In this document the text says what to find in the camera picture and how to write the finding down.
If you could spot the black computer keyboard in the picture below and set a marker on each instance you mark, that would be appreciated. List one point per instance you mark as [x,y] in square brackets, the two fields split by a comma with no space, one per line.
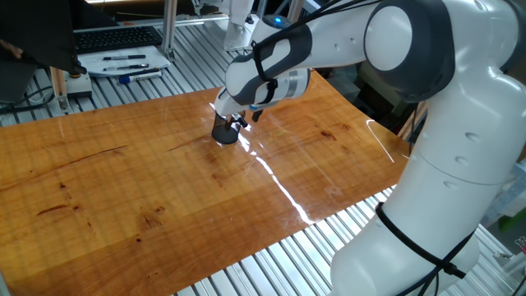
[115,39]

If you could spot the black cloth jacket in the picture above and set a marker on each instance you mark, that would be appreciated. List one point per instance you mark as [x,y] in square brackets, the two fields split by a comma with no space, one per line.
[37,29]

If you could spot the green plastic object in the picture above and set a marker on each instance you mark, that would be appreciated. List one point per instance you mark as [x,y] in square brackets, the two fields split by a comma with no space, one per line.
[513,220]

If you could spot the long wooden stick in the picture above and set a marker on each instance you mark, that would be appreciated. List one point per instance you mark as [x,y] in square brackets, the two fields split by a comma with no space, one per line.
[411,123]

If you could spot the white paper sheet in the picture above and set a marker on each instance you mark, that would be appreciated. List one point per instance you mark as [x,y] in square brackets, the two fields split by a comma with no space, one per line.
[94,61]

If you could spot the white marker blue cap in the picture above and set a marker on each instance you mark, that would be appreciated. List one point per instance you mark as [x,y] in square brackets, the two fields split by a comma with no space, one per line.
[144,77]

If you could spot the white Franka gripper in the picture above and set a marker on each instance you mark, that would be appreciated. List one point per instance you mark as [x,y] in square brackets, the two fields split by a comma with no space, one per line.
[224,107]

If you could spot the thin black pen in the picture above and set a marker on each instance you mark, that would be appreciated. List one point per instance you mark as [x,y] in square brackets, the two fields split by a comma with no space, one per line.
[123,57]
[131,66]

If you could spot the dark grey box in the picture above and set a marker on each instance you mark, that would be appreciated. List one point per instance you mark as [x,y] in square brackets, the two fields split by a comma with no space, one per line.
[16,82]

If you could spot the glossy wood-grain mat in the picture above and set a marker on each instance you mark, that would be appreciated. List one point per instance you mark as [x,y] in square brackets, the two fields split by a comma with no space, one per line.
[123,185]

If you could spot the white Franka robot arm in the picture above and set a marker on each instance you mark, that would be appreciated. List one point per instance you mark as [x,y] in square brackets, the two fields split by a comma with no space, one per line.
[388,39]

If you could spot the aluminium frame post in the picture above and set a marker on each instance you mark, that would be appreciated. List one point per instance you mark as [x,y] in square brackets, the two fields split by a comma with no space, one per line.
[169,24]

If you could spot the aluminium frame rail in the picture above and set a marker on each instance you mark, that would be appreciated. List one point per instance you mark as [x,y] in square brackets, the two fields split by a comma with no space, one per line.
[135,22]

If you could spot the black mesh pen holder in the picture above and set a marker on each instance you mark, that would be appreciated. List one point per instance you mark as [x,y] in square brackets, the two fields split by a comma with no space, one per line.
[224,135]

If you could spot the white emergency stop box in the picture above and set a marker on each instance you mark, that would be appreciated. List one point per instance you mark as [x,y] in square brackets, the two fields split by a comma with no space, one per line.
[78,86]

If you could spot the person's bare hand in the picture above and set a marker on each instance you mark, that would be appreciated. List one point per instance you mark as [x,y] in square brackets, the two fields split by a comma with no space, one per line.
[10,48]

